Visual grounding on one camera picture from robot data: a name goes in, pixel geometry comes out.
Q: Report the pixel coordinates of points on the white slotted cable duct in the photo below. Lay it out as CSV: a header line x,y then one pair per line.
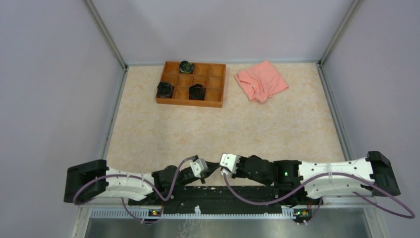
x,y
146,213

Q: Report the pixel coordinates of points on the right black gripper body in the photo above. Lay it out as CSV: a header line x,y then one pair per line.
x,y
240,172

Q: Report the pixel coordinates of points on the black rolled belt middle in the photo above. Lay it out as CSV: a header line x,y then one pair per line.
x,y
197,92

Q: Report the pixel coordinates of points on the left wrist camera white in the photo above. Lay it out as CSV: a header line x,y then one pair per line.
x,y
198,167

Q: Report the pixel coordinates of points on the aluminium frame rails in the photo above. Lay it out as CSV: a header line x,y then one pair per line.
x,y
373,216

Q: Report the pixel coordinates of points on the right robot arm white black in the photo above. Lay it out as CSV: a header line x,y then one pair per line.
x,y
316,180

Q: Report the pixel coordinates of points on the black rolled belt left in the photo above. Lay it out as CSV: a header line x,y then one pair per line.
x,y
165,90

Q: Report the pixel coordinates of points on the pink folded cloth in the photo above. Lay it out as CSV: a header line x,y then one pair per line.
x,y
261,82

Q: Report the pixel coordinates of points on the black rolled belt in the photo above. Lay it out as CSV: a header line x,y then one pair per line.
x,y
186,67
165,90
197,92

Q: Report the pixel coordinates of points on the orange wooden compartment tray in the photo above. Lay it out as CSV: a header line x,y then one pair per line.
x,y
211,75

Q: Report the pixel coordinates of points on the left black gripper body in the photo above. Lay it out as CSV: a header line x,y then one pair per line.
x,y
186,178

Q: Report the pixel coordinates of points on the black rolled belt top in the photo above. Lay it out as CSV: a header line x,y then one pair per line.
x,y
186,67

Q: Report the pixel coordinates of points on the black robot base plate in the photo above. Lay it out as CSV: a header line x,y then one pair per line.
x,y
218,200

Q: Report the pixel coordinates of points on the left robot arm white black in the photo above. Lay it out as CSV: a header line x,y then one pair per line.
x,y
95,179

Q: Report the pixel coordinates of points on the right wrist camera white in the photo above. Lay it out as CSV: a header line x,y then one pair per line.
x,y
228,163

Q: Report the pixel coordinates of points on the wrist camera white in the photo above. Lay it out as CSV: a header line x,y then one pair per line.
x,y
198,167
228,163

